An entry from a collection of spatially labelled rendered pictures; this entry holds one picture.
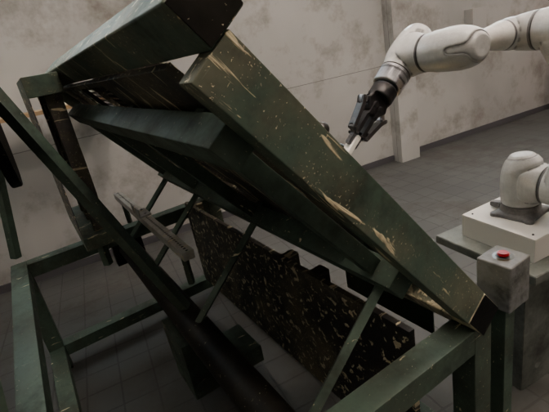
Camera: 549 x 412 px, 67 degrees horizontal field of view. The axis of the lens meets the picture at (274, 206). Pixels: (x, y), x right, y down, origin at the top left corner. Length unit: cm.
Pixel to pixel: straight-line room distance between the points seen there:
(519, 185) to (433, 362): 90
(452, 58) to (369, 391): 92
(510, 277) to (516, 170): 55
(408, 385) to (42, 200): 386
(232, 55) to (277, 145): 17
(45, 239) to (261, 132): 403
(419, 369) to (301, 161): 79
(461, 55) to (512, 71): 619
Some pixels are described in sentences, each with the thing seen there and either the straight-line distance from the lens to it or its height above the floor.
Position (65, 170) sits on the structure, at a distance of 164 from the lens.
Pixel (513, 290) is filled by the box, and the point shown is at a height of 84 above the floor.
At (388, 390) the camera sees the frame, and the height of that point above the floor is 79.
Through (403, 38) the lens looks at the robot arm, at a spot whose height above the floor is 168.
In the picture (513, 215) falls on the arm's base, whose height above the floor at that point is 88.
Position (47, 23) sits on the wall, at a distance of 441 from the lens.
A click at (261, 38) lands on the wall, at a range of 478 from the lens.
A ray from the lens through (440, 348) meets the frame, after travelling 142.
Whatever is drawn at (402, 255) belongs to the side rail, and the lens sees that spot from 107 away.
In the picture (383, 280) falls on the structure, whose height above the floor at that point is 108.
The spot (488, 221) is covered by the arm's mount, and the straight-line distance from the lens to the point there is 203.
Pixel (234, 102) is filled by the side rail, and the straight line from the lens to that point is 71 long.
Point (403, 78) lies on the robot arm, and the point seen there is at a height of 158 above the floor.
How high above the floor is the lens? 173
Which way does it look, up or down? 21 degrees down
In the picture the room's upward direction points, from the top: 11 degrees counter-clockwise
